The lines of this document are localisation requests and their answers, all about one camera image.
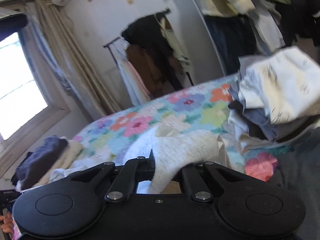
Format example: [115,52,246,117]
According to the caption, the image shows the grey cat face t-shirt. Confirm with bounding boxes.
[113,124,232,194]

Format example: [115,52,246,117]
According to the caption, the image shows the black clothes rack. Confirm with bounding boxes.
[102,8,196,88]

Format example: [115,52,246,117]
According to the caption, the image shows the person's left hand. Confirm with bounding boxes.
[0,211,14,239]

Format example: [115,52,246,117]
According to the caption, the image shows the dark navy folded sweater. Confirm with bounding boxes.
[11,135,68,190]

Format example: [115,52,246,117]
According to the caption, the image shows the floral bed sheet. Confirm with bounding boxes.
[72,73,296,183]

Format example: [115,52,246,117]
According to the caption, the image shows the cream folded garment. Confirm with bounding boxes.
[33,140,84,187]

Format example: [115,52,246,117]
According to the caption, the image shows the white pink hanging garments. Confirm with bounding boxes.
[114,38,151,106]

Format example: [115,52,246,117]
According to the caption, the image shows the dark grey folded shirt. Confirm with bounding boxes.
[268,128,320,239]

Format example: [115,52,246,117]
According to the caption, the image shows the brown hanging garment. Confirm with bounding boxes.
[125,45,168,98]

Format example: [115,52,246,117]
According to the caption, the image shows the white floral folded garment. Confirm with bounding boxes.
[238,46,319,124]

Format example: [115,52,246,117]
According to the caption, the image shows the black hanging garment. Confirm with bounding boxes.
[121,12,183,91]

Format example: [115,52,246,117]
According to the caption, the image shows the beige curtain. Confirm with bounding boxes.
[25,0,120,120]

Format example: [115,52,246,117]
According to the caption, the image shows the black jacket white piping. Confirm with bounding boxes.
[276,0,319,47]

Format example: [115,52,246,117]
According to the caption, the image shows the window with wooden frame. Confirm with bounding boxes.
[0,0,72,178]

